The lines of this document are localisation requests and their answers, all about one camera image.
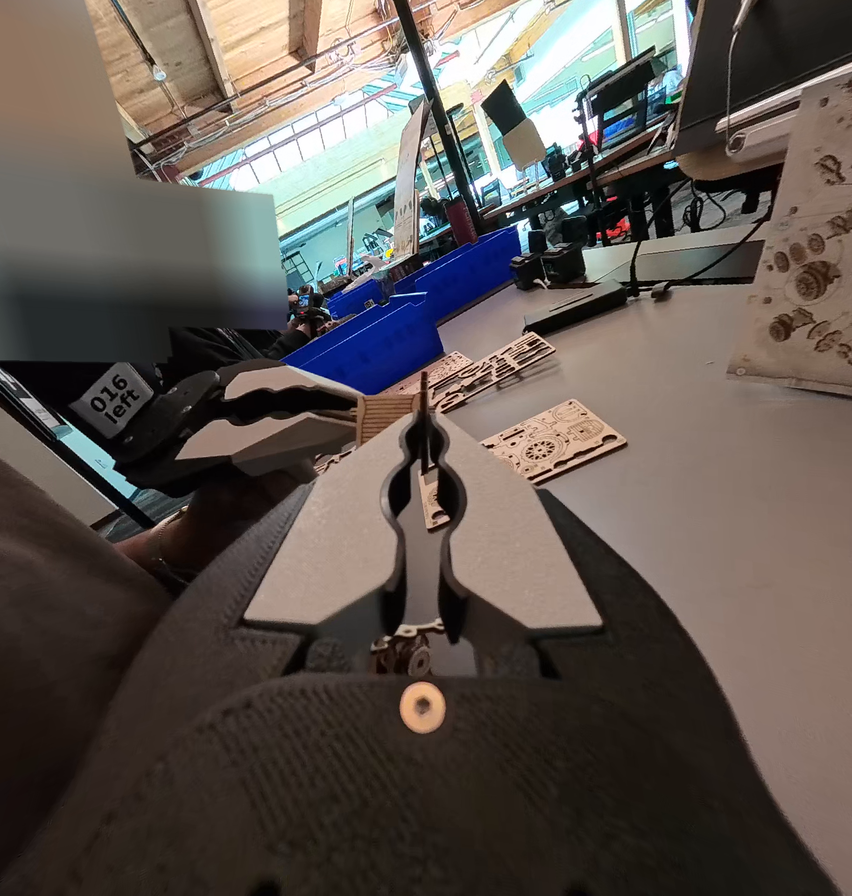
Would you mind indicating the small ribbed wooden model part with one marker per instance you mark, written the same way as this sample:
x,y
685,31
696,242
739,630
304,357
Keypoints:
x,y
384,416

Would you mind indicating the thin wooden lever piece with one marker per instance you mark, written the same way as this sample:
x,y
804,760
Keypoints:
x,y
424,399

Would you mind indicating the wooden sheet with fine parts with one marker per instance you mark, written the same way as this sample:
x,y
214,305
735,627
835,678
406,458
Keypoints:
x,y
447,364

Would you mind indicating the black monitor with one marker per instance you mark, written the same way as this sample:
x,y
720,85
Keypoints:
x,y
762,56

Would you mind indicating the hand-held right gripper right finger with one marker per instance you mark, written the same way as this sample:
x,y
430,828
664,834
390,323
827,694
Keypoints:
x,y
524,560

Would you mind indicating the black power adapter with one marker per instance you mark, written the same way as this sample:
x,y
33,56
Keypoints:
x,y
573,308

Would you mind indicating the person's left forearm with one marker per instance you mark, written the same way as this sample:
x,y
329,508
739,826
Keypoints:
x,y
142,553

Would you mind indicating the framed marker poster on stand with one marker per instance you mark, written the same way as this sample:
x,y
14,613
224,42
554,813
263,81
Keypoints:
x,y
40,427

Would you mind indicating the wooden sheet with long cutouts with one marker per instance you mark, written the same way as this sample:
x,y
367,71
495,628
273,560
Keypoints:
x,y
496,367

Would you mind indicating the flat wooden piece with holes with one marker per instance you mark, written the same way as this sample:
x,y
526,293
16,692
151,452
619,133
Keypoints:
x,y
436,507

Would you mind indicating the white monitor stand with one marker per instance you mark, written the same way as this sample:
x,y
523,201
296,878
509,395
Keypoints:
x,y
755,129

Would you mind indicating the person's left hand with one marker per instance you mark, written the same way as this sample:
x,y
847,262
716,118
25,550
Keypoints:
x,y
251,511

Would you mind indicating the black battery charger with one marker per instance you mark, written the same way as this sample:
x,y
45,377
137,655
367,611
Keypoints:
x,y
564,262
527,269

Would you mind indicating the partly built wooden model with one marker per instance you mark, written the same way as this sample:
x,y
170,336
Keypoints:
x,y
401,654

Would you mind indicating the black and white photo flag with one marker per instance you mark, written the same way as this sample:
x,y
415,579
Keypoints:
x,y
513,122

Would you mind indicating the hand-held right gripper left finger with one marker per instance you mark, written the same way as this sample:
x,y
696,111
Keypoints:
x,y
321,560

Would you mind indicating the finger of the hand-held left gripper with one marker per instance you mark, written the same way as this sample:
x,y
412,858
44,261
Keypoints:
x,y
258,451
286,378

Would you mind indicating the wooden sheet with wheel parts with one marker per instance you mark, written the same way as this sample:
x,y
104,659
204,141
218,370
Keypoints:
x,y
559,441

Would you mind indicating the person's brown clothing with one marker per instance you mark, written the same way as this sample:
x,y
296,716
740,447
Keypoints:
x,y
47,630

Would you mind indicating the white instruction booklet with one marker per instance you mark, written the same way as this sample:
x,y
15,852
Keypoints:
x,y
811,245

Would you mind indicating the upright wooden sheet display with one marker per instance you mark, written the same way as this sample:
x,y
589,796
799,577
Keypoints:
x,y
408,182

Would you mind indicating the blue plastic bin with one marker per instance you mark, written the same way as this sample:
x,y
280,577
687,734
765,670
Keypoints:
x,y
370,343
349,301
468,280

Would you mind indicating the black steel column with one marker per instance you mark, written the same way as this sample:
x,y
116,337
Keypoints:
x,y
433,105

